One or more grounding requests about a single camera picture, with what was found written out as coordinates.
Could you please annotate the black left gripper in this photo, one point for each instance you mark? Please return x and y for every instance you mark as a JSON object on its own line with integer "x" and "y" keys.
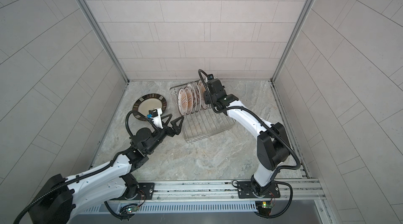
{"x": 172, "y": 131}

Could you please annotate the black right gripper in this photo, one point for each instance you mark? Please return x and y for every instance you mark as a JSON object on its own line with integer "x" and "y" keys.
{"x": 207, "y": 96}

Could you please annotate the dark striped rim plate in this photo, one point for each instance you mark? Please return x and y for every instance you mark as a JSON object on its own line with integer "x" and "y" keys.
{"x": 150, "y": 102}

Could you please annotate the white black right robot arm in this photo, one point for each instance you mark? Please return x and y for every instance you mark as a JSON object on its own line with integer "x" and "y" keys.
{"x": 273, "y": 149}

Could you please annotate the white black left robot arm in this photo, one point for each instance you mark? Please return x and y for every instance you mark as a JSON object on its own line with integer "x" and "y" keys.
{"x": 61, "y": 198}

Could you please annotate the front orange sunburst plate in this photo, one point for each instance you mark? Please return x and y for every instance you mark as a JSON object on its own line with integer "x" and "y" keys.
{"x": 182, "y": 102}

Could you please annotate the orange sunburst plate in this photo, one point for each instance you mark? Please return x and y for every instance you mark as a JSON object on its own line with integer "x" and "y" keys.
{"x": 190, "y": 102}
{"x": 182, "y": 102}

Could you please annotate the left green circuit board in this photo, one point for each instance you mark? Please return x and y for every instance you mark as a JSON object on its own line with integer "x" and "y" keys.
{"x": 130, "y": 209}

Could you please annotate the green circuit board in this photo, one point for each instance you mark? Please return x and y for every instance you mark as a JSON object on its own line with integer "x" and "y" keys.
{"x": 264, "y": 208}
{"x": 130, "y": 209}

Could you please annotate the right green circuit board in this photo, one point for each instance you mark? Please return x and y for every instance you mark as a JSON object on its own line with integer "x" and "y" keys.
{"x": 264, "y": 208}

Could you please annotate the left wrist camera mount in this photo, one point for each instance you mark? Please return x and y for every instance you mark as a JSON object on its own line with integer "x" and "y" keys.
{"x": 154, "y": 116}

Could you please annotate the wire metal dish rack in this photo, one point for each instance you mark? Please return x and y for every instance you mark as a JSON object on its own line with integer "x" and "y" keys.
{"x": 202, "y": 124}

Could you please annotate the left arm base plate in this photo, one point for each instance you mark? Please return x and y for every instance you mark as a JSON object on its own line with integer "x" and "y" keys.
{"x": 141, "y": 191}

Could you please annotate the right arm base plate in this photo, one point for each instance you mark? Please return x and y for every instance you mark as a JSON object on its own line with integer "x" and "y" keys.
{"x": 245, "y": 191}

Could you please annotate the aluminium front rail frame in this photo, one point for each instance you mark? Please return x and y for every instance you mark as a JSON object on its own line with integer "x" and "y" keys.
{"x": 302, "y": 201}

